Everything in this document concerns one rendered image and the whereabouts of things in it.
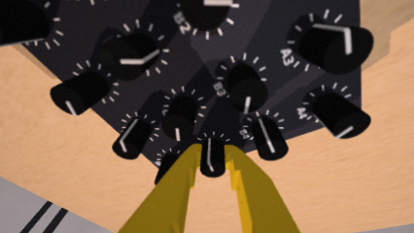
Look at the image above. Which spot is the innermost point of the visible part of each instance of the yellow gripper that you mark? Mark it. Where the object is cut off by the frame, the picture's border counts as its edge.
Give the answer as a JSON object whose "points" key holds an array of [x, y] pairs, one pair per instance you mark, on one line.
{"points": [[261, 207]]}

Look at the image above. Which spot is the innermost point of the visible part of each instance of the black knob box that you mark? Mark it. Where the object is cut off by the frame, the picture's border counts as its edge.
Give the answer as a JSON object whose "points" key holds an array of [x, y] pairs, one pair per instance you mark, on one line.
{"points": [[201, 87]]}

